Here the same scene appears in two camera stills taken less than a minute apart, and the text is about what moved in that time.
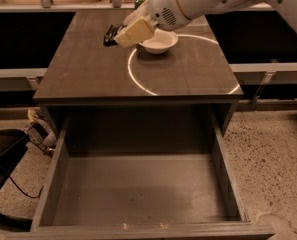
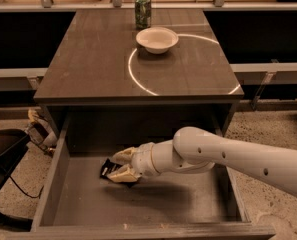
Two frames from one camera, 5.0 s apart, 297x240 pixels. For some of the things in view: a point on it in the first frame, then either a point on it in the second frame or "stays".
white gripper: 161,8 → 144,160
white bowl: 160,42 stays
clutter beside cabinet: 40,132 stays
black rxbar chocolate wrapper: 109,38 → 109,166
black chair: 5,147 stays
